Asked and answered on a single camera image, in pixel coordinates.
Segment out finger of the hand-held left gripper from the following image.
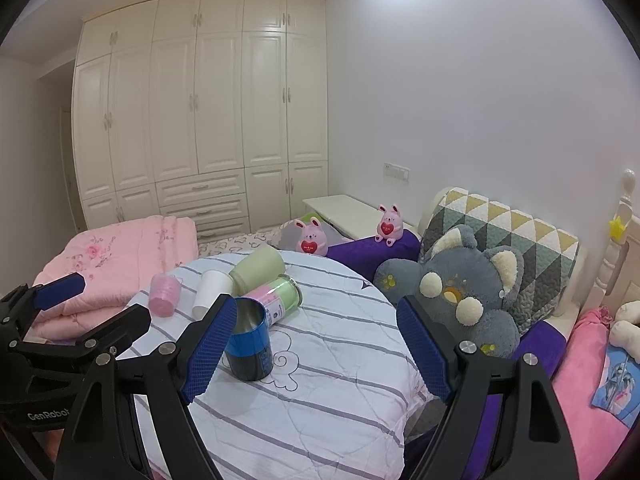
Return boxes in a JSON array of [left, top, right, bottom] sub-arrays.
[[0, 272, 87, 343], [12, 304, 152, 362]]

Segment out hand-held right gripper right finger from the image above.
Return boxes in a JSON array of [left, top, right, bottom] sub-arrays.
[[396, 295, 581, 480]]

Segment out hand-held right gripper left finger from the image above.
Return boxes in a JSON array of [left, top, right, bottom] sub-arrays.
[[52, 295, 239, 480]]

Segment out pink and green cup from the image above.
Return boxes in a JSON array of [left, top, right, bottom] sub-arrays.
[[248, 275, 304, 330]]

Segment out blue metal cup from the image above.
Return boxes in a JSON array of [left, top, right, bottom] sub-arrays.
[[222, 297, 275, 382]]

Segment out pink plastic cup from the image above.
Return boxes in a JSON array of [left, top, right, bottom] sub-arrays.
[[148, 273, 182, 318]]

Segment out white paper cup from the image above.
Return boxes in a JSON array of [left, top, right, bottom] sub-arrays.
[[192, 269, 236, 321]]

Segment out pale green cup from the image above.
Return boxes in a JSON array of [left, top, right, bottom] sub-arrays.
[[229, 245, 287, 295]]

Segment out pink floral quilt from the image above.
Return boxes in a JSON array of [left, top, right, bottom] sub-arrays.
[[27, 215, 200, 346]]

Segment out grey plush bear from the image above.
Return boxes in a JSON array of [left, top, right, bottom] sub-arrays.
[[372, 225, 526, 361]]

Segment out white striped quilt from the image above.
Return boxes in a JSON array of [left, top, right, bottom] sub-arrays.
[[117, 251, 436, 480]]

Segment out heart print bedsheet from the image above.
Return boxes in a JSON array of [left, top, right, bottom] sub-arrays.
[[197, 227, 301, 261]]

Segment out pink bunny toy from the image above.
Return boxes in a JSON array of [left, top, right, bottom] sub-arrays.
[[376, 203, 406, 247], [293, 216, 330, 257]]

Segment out pink cartoon pillow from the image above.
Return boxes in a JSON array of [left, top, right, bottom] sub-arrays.
[[550, 307, 633, 431]]

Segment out triangle patterned quilted cushion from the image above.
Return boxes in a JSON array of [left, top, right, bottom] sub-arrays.
[[419, 187, 581, 336]]

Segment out white nightstand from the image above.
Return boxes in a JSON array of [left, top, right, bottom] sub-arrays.
[[302, 194, 416, 241]]

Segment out printed blue pink pillow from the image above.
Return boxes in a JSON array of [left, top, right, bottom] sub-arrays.
[[590, 345, 639, 413]]

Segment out white plush toy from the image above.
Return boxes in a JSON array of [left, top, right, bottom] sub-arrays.
[[607, 300, 640, 361]]

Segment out white bed headboard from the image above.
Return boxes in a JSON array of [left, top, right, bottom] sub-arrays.
[[575, 169, 640, 321]]

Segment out cream wardrobe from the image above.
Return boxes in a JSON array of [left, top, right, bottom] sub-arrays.
[[71, 0, 331, 241]]

